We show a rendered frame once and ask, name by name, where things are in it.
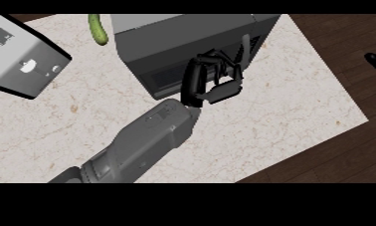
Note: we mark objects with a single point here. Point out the pale grey boxy appliance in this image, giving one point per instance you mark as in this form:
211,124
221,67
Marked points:
26,60

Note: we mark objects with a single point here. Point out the dark grey microwave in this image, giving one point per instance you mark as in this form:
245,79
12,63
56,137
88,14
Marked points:
161,42

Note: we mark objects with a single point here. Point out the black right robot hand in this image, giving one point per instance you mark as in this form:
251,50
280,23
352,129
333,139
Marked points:
370,59

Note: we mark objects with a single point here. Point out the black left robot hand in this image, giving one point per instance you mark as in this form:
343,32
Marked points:
192,80

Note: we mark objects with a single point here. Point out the green cucumber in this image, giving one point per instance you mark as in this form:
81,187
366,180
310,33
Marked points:
99,31

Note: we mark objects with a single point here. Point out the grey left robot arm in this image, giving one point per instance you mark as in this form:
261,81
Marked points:
146,137

